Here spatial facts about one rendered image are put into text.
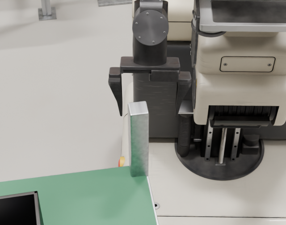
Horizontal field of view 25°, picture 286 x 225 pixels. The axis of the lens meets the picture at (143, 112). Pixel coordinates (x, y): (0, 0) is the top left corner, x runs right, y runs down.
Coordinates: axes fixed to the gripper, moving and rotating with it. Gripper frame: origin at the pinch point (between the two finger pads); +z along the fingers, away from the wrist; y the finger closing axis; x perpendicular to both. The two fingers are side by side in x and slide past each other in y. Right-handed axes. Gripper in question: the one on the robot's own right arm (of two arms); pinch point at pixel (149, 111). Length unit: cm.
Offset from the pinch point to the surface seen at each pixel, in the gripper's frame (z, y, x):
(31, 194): 4.3, -17.0, -24.5
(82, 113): 48, -24, 131
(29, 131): 53, -43, 121
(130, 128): -2.0, -3.0, -13.7
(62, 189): 10.1, -14.3, -11.0
